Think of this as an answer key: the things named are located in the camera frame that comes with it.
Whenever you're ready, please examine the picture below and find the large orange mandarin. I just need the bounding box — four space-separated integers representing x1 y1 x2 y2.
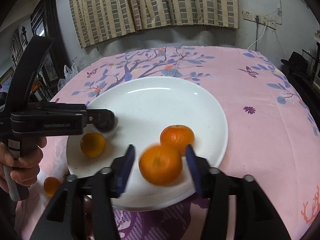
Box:
138 144 183 186

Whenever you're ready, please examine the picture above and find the person's left hand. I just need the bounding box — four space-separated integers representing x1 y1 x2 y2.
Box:
1 137 47 193

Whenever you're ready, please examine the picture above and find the small orange kumquat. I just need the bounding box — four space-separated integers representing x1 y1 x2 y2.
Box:
80 132 106 158

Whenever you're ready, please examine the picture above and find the orange mandarin on plate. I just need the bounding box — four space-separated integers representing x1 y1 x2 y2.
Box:
159 125 195 155

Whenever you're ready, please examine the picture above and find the white plastic bag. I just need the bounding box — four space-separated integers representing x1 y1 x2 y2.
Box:
57 63 78 91

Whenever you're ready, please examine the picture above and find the white round plate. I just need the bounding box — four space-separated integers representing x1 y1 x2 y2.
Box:
66 76 228 211

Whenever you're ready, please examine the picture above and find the small orange fruit on cloth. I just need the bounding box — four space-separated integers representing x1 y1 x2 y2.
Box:
43 177 61 197

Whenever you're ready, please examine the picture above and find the pink floral tablecloth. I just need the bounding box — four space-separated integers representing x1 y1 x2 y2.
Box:
15 47 319 239

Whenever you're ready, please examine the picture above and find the dark wooden cabinet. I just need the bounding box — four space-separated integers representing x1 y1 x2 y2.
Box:
10 0 68 100

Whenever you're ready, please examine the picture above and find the beige checked curtain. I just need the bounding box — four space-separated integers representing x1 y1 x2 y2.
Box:
69 0 239 48

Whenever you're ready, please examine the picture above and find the black hat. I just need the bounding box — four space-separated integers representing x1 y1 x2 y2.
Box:
281 51 308 74

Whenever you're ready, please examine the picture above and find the white power cable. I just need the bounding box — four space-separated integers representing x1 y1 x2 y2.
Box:
247 22 268 51

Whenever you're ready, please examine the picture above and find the white wall power strip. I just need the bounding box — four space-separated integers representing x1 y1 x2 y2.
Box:
242 9 277 30

